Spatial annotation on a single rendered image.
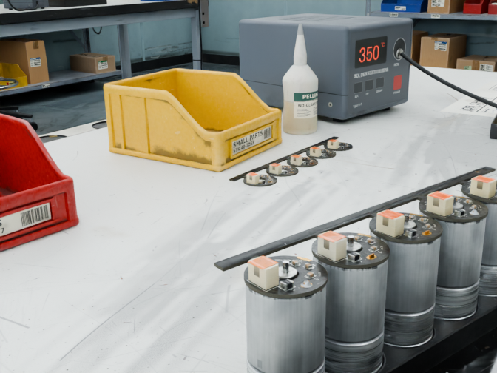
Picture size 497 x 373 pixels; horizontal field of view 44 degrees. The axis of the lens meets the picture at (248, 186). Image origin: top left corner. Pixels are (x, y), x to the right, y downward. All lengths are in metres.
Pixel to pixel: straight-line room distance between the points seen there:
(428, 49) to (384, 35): 4.10
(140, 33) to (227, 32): 0.86
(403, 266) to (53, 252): 0.21
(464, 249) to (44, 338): 0.18
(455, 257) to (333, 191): 0.21
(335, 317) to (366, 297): 0.01
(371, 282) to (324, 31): 0.44
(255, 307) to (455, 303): 0.09
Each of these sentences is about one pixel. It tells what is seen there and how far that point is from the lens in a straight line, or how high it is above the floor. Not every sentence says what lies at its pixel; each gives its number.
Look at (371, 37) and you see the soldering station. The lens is 0.63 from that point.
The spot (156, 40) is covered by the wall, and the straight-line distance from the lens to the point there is 6.20.
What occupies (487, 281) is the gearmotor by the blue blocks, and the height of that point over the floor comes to 0.78.
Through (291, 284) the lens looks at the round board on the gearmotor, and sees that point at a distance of 0.18.
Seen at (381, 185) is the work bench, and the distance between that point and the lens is 0.45.
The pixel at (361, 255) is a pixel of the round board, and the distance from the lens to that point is 0.20.
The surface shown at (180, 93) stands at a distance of 0.61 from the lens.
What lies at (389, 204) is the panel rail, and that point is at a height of 0.81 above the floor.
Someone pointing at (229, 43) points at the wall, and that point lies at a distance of 6.28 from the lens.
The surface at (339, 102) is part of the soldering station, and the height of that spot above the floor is 0.77.
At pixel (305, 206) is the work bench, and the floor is 0.75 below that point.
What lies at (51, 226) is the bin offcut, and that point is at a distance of 0.39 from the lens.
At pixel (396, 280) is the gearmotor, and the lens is 0.22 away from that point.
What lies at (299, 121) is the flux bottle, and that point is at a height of 0.76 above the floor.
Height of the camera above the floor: 0.90
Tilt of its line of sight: 19 degrees down
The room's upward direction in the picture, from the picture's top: 1 degrees counter-clockwise
